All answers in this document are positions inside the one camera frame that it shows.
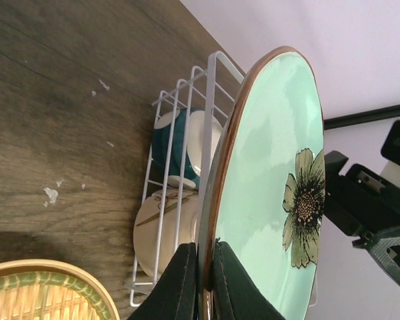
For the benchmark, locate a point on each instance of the bamboo pattern plate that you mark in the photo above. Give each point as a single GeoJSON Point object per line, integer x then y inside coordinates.
{"type": "Point", "coordinates": [48, 289]}

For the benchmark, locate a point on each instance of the cream and blue bowl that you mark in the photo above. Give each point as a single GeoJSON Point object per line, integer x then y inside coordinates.
{"type": "Point", "coordinates": [178, 141]}

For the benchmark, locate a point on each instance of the white wire dish rack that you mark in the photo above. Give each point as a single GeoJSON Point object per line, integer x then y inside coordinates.
{"type": "Point", "coordinates": [213, 90]}

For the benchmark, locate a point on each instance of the mint green flower plate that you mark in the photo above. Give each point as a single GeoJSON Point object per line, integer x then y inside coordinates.
{"type": "Point", "coordinates": [265, 192]}

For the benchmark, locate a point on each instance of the right black frame post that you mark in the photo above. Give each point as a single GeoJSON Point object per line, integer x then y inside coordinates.
{"type": "Point", "coordinates": [362, 117]}

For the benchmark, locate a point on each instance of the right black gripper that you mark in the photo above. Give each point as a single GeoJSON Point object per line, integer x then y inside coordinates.
{"type": "Point", "coordinates": [363, 204]}

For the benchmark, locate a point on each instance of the cream shallow bowl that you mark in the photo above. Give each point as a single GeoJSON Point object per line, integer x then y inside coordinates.
{"type": "Point", "coordinates": [160, 227]}

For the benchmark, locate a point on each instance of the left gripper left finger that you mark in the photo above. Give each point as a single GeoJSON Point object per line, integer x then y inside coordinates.
{"type": "Point", "coordinates": [174, 296]}

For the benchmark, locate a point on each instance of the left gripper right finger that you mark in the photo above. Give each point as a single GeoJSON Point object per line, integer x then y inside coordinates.
{"type": "Point", "coordinates": [234, 292]}

